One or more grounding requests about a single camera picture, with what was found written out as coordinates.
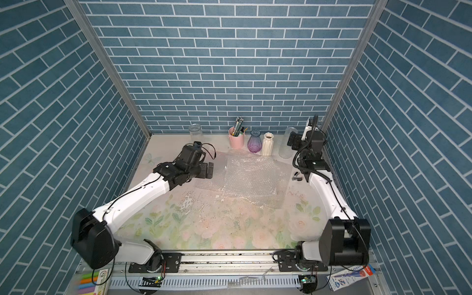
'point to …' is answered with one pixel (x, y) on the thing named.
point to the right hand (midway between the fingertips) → (305, 133)
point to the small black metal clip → (295, 178)
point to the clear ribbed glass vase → (196, 133)
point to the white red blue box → (345, 278)
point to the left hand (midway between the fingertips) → (209, 167)
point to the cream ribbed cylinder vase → (268, 144)
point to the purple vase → (254, 142)
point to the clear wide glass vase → (285, 150)
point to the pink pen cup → (236, 142)
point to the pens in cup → (238, 129)
